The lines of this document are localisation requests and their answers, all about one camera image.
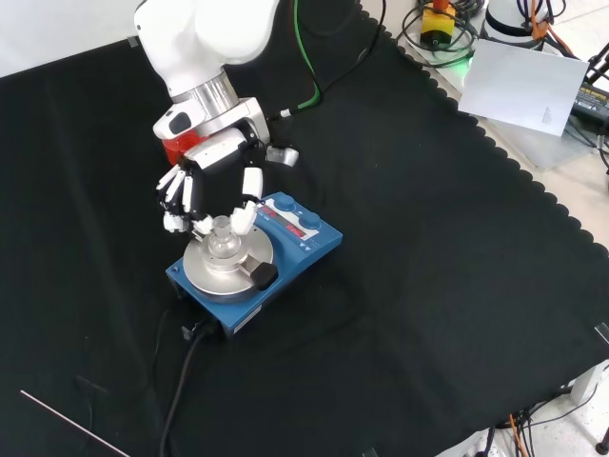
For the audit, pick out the thin glass rod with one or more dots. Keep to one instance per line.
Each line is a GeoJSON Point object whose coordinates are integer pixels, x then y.
{"type": "Point", "coordinates": [71, 421]}

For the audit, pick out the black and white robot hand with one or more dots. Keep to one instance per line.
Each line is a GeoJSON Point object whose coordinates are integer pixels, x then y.
{"type": "Point", "coordinates": [219, 150]}

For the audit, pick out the pale board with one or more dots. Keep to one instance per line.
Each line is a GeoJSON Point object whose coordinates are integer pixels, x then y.
{"type": "Point", "coordinates": [518, 85]}

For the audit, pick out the grey tape piece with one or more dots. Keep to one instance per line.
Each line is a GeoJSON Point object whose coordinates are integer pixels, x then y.
{"type": "Point", "coordinates": [603, 333]}
{"type": "Point", "coordinates": [133, 42]}

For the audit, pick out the clear round-bottom flask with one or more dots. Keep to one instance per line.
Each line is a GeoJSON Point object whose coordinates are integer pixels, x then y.
{"type": "Point", "coordinates": [222, 245]}

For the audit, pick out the black bench cloth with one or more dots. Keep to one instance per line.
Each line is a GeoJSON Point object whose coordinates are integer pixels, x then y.
{"type": "Point", "coordinates": [428, 285]}

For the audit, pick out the white table leg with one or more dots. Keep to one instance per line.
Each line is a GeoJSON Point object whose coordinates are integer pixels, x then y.
{"type": "Point", "coordinates": [587, 383]}

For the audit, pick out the black power adapter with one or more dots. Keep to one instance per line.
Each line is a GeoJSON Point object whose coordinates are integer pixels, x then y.
{"type": "Point", "coordinates": [592, 102]}

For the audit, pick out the yellow stop button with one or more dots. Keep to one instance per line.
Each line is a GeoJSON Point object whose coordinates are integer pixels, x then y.
{"type": "Point", "coordinates": [438, 26]}

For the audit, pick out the heater with blue base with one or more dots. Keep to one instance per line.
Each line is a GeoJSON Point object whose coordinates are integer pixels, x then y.
{"type": "Point", "coordinates": [295, 257]}

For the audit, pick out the black tripod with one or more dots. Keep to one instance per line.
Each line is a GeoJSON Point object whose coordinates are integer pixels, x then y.
{"type": "Point", "coordinates": [600, 62]}

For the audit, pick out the orange plastic flask stand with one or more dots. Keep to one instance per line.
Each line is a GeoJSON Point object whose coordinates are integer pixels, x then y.
{"type": "Point", "coordinates": [176, 147]}

